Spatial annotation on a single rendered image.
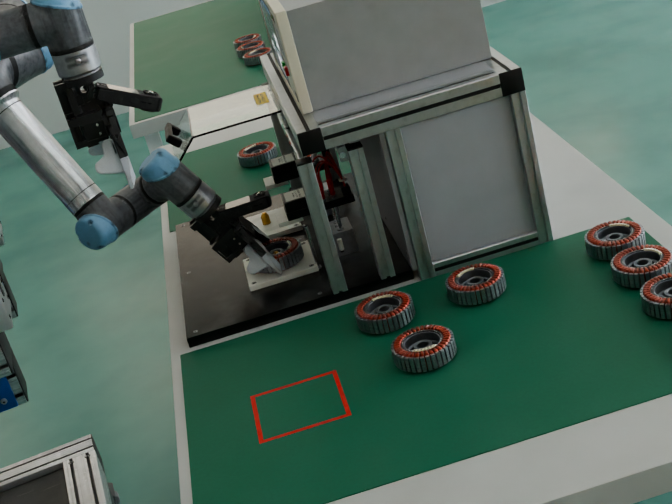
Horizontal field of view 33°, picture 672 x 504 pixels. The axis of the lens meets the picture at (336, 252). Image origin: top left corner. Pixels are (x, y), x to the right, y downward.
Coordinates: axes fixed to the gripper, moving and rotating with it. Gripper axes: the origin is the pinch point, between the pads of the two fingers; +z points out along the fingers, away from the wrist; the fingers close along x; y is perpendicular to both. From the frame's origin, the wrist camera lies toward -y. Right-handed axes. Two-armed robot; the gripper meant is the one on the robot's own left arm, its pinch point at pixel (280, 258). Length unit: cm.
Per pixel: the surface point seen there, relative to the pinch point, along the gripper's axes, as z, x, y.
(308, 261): 3.5, 3.7, -4.3
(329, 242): -2.8, 20.2, -13.1
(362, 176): -7.4, 19.4, -26.9
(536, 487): 16, 94, -19
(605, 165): 136, -177, -76
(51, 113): 5, -472, 126
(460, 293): 16.1, 37.3, -25.3
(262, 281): -1.7, 6.6, 4.8
